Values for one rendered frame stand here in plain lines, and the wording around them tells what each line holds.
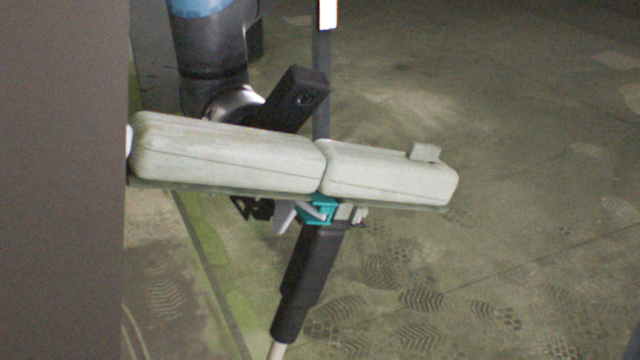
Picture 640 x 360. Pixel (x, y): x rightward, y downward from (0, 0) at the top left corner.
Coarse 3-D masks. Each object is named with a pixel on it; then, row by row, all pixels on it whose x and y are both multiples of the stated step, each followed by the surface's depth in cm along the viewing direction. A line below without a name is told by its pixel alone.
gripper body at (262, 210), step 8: (248, 112) 62; (256, 112) 62; (232, 120) 62; (240, 120) 61; (248, 120) 62; (232, 200) 58; (248, 200) 55; (264, 200) 55; (272, 200) 56; (240, 208) 57; (248, 208) 55; (256, 208) 55; (264, 208) 55; (272, 208) 56; (248, 216) 55; (256, 216) 56; (264, 216) 56; (272, 216) 57; (296, 216) 60
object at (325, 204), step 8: (312, 192) 47; (312, 200) 45; (320, 200) 46; (328, 200) 46; (296, 208) 47; (320, 208) 46; (328, 208) 46; (304, 216) 47; (312, 216) 47; (328, 216) 47; (320, 224) 47; (328, 224) 47
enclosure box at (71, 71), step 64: (0, 0) 10; (64, 0) 11; (128, 0) 11; (0, 64) 11; (64, 64) 11; (0, 128) 11; (64, 128) 12; (0, 192) 12; (64, 192) 13; (0, 256) 13; (64, 256) 13; (0, 320) 14; (64, 320) 14
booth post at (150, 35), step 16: (144, 0) 218; (160, 0) 221; (144, 16) 221; (160, 16) 224; (144, 32) 224; (160, 32) 227; (144, 48) 228; (160, 48) 230; (144, 64) 231; (160, 64) 234; (176, 64) 237; (144, 80) 234; (160, 80) 237; (176, 80) 240; (144, 96) 238; (160, 96) 241; (176, 96) 244; (160, 112) 244; (176, 112) 248
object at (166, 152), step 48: (144, 144) 36; (192, 144) 38; (240, 144) 40; (288, 144) 43; (336, 144) 47; (432, 144) 52; (240, 192) 41; (288, 192) 44; (336, 192) 46; (384, 192) 48; (432, 192) 51; (336, 240) 50; (288, 288) 52; (288, 336) 53
